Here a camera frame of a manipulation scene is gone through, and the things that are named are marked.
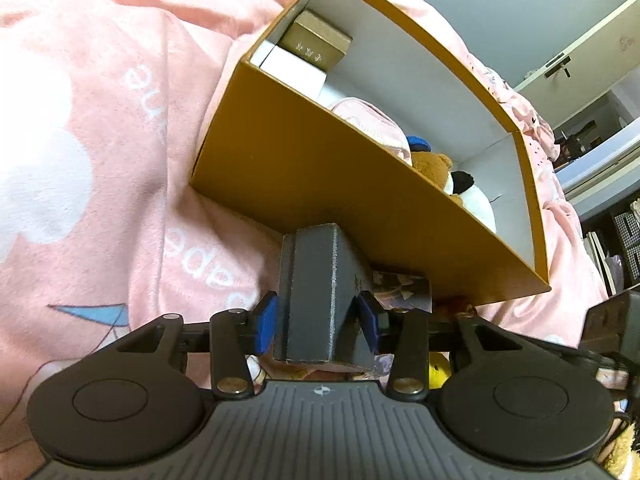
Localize yellow plush toy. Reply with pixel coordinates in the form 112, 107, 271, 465
599, 424, 640, 480

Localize small white box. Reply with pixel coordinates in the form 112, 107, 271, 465
250, 40, 326, 99

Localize black white panda plush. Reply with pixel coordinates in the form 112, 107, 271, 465
445, 170, 497, 233

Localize brown bear plush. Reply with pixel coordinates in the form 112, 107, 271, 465
407, 136, 454, 195

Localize pink bed duvet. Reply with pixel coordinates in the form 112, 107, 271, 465
0, 0, 614, 480

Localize small gold box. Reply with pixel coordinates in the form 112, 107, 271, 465
278, 10, 352, 73

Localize dark grey box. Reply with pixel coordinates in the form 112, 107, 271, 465
272, 223, 374, 373

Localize orange cardboard storage box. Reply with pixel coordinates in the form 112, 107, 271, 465
191, 0, 549, 304

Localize dark shelf unit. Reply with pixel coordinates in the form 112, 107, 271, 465
582, 193, 639, 290

